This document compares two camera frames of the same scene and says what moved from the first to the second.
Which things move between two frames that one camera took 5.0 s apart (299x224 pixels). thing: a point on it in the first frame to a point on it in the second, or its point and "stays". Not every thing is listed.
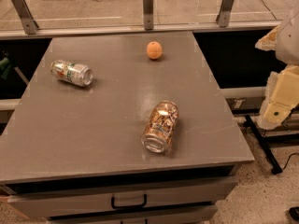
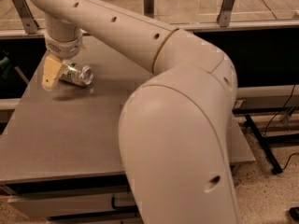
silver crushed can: x=79 y=75 stays
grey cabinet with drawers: x=122 y=129 stays
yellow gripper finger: x=281 y=97 to x=61 y=45
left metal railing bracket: x=29 y=23 stays
